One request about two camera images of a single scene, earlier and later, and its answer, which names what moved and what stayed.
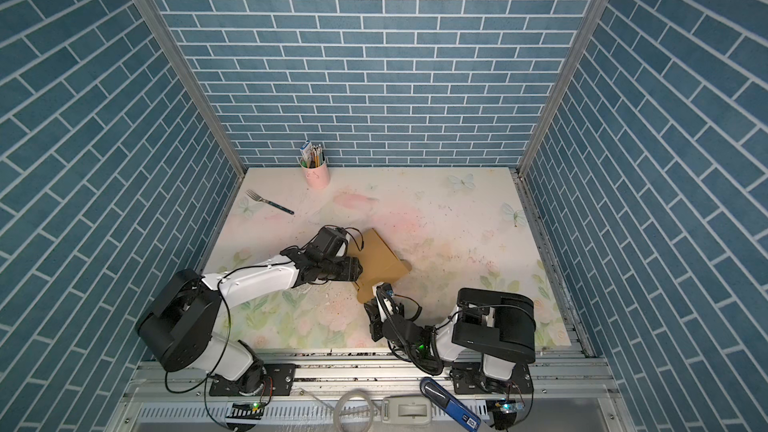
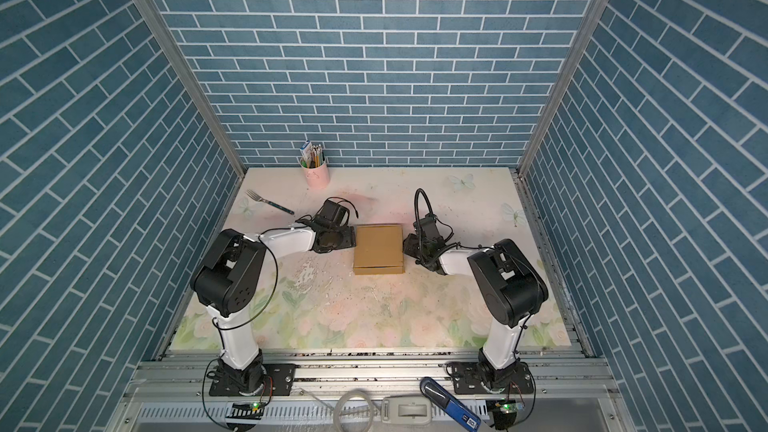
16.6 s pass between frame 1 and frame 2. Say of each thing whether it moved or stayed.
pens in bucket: stayed
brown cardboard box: moved
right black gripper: moved
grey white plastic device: stayed
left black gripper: moved
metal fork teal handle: stayed
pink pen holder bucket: stayed
